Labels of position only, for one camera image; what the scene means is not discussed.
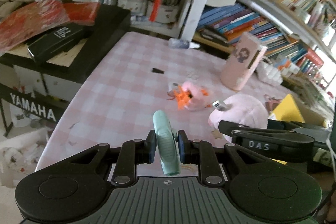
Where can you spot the red paper sheets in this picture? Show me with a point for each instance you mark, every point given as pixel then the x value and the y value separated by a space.
pixel 41 16

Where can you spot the pink cylindrical container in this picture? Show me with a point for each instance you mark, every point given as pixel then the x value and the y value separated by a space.
pixel 242 62

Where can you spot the small pink orange toy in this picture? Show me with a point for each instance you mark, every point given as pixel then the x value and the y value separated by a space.
pixel 190 96

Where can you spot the mint green small case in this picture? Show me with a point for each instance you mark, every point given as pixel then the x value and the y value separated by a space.
pixel 167 144

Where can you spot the small black clip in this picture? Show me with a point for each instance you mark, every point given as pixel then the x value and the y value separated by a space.
pixel 155 70

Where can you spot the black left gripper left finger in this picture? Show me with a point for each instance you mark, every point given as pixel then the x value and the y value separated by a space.
pixel 133 153

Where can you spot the white woven small bag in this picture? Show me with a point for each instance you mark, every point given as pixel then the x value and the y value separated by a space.
pixel 268 74

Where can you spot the row of books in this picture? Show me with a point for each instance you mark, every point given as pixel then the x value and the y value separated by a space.
pixel 225 25

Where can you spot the red tassel ornament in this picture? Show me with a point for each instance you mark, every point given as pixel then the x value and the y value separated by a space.
pixel 155 10

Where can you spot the white pen holder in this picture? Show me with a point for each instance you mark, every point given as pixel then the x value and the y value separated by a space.
pixel 136 7

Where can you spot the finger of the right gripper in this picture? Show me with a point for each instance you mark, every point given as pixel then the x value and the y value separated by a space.
pixel 228 127

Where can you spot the yellow cardboard box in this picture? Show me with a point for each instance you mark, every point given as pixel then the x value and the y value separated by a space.
pixel 291 110

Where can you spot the black rectangular box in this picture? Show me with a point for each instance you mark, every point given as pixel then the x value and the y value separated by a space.
pixel 58 40

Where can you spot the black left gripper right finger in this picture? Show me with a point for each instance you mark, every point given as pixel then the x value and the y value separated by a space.
pixel 202 154

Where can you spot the black Yamaha keyboard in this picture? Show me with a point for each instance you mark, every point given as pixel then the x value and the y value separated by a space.
pixel 39 94

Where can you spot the pink plush toy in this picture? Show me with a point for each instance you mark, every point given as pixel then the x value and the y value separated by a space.
pixel 239 108

